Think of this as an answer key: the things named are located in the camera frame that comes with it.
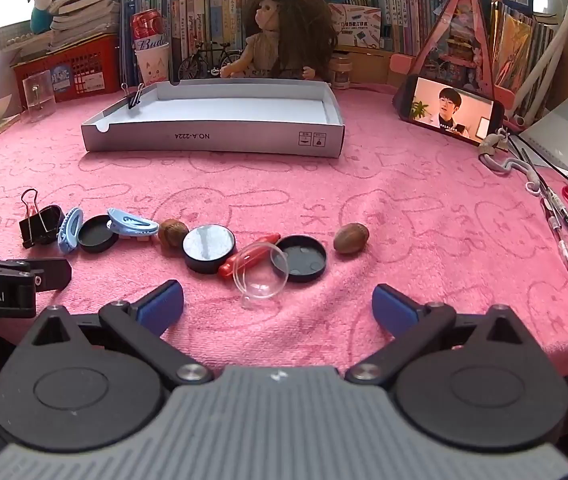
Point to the brown nut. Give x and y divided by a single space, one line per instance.
351 239

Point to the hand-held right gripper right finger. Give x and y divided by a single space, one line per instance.
391 307

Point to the small blue white plush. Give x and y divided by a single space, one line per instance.
41 17

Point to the wide black round lid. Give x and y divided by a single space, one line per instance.
306 260

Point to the light blue round lid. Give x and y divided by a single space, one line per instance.
69 232

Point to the clear plastic dome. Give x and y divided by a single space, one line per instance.
261 280

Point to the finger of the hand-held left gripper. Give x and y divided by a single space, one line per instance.
53 275

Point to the large red plastic basket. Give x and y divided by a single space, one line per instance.
88 67

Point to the small black round lid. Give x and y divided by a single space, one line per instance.
97 234

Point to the black miniature bicycle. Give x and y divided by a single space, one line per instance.
208 60

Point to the large black binder clip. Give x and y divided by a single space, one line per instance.
38 227

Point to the blue plastic hair clip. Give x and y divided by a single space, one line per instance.
131 222

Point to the white illustrated cardboard box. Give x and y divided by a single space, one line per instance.
356 25

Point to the small black binder clip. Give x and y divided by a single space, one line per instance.
133 99

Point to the white plastic pipe frame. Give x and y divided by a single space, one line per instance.
546 55

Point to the red plastic capsule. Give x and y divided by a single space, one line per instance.
234 266

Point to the pink printed tablecloth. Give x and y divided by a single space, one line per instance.
414 200

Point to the row of upright books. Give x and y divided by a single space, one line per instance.
198 20

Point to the clear glass mug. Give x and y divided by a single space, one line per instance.
38 95

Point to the white paper cup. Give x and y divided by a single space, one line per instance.
152 67

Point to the brown cardboard box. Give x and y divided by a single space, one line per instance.
379 67

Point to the curly-haired doll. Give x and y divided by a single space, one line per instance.
284 25

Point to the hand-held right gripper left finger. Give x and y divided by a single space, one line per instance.
161 305

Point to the row of thin booklets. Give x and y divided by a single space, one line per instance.
519 45

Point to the clear red pen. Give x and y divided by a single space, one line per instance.
561 247

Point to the black smartphone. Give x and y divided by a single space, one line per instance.
456 110

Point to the small glass jar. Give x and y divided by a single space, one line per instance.
341 72

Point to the pink house-shaped stand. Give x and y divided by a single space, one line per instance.
464 35

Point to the wine cork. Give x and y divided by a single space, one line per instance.
171 234

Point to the stack of lying books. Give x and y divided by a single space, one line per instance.
83 10

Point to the red soda can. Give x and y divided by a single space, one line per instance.
147 27

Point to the black round mirror-top tin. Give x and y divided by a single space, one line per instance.
208 250

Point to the white cardboard box tray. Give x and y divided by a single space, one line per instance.
213 105

